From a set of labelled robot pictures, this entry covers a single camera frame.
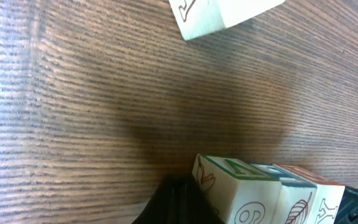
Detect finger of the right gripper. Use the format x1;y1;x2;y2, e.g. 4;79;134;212
334;186;358;224

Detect wooden block yellow side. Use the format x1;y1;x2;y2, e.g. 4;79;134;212
169;0;285;40

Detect wooden block red pattern top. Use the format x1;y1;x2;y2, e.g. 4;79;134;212
250;162;317;224

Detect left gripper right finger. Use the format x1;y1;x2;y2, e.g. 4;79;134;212
173;174;224;224

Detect wooden block red U side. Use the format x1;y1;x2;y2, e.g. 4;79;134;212
192;153;282;224

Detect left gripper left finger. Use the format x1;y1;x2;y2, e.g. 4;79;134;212
132;175;173;224

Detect wooden block blue H side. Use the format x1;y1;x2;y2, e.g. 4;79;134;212
272;163;346;224

